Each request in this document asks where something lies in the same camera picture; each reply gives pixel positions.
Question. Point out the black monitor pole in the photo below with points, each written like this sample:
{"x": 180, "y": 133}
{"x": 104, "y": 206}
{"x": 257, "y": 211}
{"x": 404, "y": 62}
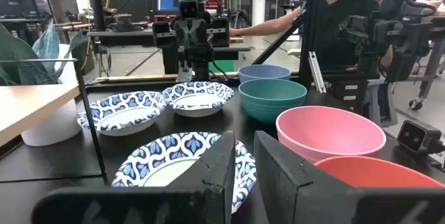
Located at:
{"x": 96, "y": 1}

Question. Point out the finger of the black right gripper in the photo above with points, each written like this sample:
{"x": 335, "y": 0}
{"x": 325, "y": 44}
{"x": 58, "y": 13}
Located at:
{"x": 219, "y": 38}
{"x": 161, "y": 39}

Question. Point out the blue plastic bowl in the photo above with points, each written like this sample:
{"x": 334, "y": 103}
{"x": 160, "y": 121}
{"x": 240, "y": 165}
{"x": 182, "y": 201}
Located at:
{"x": 260, "y": 72}

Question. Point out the pink plastic bowl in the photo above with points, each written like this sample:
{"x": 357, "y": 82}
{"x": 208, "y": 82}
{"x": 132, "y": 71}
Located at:
{"x": 330, "y": 133}

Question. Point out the black table-level camera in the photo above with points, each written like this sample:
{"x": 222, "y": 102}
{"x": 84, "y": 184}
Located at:
{"x": 415, "y": 135}

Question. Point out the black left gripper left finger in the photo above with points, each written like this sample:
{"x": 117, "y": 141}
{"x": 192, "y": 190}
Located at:
{"x": 194, "y": 199}

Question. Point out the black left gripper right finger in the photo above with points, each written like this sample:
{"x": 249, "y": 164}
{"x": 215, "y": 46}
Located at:
{"x": 313, "y": 203}

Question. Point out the green panel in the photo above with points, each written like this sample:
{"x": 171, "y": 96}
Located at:
{"x": 222, "y": 66}

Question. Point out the black computer cart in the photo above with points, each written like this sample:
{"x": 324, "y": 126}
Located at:
{"x": 121, "y": 38}

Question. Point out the white pillar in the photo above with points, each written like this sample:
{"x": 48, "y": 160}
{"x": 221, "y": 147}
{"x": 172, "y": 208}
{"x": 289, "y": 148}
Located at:
{"x": 258, "y": 1}

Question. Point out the wooden shelf with black frame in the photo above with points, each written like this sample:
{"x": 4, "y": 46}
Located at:
{"x": 28, "y": 105}

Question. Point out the green leafy plant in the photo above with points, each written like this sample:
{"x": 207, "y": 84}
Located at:
{"x": 17, "y": 60}

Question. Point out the person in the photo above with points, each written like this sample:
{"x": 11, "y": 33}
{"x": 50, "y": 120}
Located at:
{"x": 347, "y": 8}

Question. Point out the coral red plastic bowl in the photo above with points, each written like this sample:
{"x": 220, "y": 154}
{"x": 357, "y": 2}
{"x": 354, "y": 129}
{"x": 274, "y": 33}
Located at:
{"x": 365, "y": 173}

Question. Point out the black control box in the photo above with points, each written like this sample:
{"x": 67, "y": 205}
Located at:
{"x": 349, "y": 95}

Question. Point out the white plant pot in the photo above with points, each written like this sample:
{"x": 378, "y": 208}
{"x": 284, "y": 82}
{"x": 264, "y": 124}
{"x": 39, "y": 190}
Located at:
{"x": 52, "y": 130}

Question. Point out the wooden workbench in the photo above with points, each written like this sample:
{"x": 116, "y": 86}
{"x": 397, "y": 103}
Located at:
{"x": 73, "y": 26}

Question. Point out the teal plastic bowl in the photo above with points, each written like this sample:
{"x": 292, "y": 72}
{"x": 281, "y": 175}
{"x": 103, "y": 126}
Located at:
{"x": 271, "y": 105}

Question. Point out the black equipment case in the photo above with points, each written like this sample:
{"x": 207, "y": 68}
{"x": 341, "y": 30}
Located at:
{"x": 17, "y": 1}

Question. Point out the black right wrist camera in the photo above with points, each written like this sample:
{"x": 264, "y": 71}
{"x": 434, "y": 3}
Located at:
{"x": 191, "y": 8}

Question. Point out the grey wheeled stand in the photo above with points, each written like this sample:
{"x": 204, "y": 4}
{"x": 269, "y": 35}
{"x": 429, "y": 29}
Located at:
{"x": 429, "y": 71}

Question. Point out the white metal bracket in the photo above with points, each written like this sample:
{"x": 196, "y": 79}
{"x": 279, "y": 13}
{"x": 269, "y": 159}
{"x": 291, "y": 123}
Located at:
{"x": 317, "y": 74}

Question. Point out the person's hand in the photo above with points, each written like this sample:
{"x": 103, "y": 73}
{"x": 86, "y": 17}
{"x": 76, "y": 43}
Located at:
{"x": 236, "y": 32}

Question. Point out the blue patterned paper bowl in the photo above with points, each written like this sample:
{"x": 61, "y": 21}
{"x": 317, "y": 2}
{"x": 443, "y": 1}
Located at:
{"x": 121, "y": 116}
{"x": 194, "y": 104}
{"x": 156, "y": 154}

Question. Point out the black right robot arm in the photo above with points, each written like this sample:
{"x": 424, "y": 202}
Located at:
{"x": 201, "y": 71}

